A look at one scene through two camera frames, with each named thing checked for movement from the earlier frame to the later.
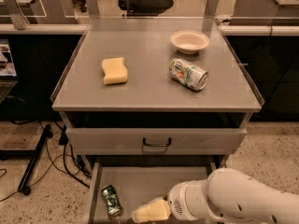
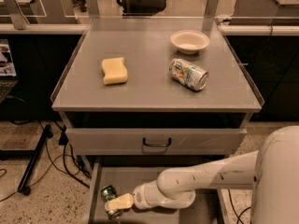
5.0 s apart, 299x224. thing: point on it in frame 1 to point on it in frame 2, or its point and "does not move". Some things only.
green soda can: x=115 y=209 does not move
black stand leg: x=35 y=158 does not move
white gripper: x=177 y=200 to x=140 y=197
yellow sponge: x=115 y=71 does not move
